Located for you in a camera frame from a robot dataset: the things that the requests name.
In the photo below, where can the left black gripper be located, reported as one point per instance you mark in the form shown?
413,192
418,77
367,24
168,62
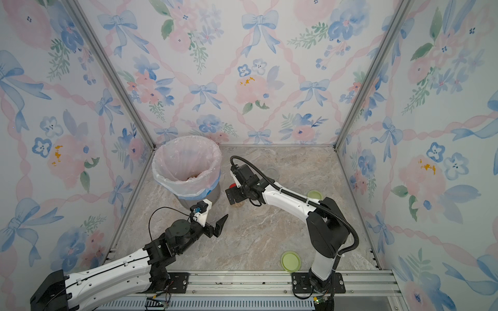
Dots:
218,227

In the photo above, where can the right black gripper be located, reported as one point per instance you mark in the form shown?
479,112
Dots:
236,195

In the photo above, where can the red lid peanut jar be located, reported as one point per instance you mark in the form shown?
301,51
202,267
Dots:
234,194

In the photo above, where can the light green jar lid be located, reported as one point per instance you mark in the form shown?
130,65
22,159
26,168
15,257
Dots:
315,194

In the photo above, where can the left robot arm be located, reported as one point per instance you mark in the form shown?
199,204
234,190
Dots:
141,271

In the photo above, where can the peanuts inside trash bin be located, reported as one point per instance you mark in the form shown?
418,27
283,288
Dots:
192,178

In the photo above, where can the grey mesh trash bin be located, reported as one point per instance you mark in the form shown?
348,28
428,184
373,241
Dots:
212,195

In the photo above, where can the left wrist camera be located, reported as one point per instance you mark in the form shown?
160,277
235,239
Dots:
200,211

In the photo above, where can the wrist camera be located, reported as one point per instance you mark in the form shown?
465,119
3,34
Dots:
200,211
235,178

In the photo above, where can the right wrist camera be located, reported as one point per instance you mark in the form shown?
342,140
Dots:
235,178

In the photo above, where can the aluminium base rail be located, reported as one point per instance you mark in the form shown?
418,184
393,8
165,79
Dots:
355,283

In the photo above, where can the left aluminium corner post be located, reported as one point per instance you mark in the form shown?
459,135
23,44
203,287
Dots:
80,19

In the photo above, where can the aluminium corner post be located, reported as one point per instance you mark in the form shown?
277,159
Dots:
390,35
80,19

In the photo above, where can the right aluminium corner post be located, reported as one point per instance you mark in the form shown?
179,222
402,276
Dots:
390,35

